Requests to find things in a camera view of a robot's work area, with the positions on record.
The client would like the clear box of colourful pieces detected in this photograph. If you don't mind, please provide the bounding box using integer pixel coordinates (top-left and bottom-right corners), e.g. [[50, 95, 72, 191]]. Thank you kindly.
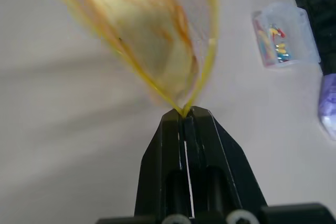
[[251, 2, 322, 68]]

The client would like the clear yellow-zip plastic bag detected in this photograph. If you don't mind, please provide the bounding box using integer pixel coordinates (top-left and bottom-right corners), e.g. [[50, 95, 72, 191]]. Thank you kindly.
[[43, 0, 220, 119]]

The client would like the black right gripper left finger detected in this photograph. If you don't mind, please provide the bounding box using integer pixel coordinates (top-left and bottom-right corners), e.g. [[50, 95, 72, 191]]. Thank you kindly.
[[133, 109, 192, 219]]

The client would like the round orange crosshatched bread bun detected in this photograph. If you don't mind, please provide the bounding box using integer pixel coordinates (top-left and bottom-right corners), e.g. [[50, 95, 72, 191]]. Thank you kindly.
[[70, 0, 200, 101]]

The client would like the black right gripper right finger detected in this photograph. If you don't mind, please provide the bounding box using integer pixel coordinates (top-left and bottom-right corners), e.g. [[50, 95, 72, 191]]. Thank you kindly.
[[182, 105, 268, 218]]

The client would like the purple tissue pack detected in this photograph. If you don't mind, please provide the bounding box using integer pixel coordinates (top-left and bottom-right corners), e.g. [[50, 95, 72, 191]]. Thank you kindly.
[[317, 73, 336, 141]]

